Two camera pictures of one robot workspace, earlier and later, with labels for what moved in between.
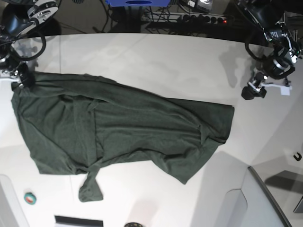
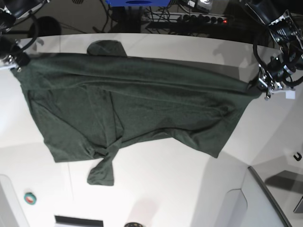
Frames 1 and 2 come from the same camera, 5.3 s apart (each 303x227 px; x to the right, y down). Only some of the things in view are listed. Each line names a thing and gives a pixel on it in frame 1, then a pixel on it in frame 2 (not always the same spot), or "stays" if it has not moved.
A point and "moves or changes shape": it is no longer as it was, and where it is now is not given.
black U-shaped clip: x=299 y=157 stays
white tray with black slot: x=66 y=221 stays
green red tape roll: x=30 y=198 stays
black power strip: x=185 y=17 stays
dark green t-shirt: x=77 y=124 moves or changes shape
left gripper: x=26 y=77 to x=21 y=59
